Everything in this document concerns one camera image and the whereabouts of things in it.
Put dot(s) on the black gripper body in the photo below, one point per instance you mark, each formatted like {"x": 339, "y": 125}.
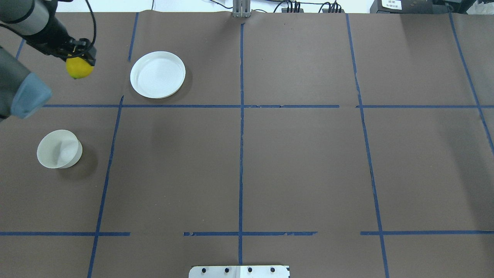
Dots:
{"x": 52, "y": 37}

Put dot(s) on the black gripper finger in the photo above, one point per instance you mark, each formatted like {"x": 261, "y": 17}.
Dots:
{"x": 86, "y": 50}
{"x": 63, "y": 55}

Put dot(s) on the yellow lemon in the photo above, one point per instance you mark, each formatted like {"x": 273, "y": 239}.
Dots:
{"x": 78, "y": 68}

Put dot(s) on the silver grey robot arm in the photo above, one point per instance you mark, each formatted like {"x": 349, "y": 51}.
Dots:
{"x": 22, "y": 91}

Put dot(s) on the white plate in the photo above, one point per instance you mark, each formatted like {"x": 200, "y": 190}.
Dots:
{"x": 157, "y": 75}

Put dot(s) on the white bowl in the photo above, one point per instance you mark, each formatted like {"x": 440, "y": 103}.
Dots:
{"x": 59, "y": 149}

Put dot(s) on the brown paper table cover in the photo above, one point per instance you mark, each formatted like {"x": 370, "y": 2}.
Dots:
{"x": 346, "y": 146}

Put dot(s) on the black box with label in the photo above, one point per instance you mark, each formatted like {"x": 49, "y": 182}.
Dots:
{"x": 407, "y": 7}

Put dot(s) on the aluminium frame post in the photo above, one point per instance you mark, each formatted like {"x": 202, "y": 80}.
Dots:
{"x": 241, "y": 8}

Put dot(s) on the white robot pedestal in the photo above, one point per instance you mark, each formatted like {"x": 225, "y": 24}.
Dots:
{"x": 238, "y": 271}

